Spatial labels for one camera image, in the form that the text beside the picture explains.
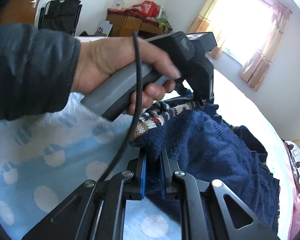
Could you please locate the navy patterned knit sweater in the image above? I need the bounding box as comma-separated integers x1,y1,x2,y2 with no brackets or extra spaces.
131,98,280,239

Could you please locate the person's left hand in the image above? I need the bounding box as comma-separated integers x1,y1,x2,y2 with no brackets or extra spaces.
71,37,181,108

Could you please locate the left window curtain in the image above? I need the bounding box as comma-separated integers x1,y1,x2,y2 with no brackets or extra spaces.
186,0,253,61

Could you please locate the window curtain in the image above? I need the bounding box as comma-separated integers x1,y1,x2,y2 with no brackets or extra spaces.
186,0,253,61
239,1,291,92

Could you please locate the green plant on desk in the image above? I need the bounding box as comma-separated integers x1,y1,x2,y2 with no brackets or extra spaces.
157,18,172,33

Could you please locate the red bag on desk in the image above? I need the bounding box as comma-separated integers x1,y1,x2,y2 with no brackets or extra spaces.
130,0,161,18

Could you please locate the right window curtain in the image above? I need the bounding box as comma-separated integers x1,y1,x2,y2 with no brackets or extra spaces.
239,1,291,92

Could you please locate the brown wooden desk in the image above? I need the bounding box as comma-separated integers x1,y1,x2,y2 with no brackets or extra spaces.
106,8,173,38

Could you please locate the white paper bag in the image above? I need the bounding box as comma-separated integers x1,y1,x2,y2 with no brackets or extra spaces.
94,20,113,37

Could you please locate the patterned pillow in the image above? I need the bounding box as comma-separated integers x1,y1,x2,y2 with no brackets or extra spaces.
284,141,300,193

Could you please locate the black folding chair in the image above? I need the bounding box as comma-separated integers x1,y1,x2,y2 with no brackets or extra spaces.
38,0,82,36

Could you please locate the dark blue jacket sleeve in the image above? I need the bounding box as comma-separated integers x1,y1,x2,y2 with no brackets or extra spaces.
0,24,81,121

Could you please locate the brown wooden door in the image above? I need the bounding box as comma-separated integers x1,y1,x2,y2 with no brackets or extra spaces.
0,0,40,26

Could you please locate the black cable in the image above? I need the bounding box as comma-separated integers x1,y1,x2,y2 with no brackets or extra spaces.
98,31,143,183

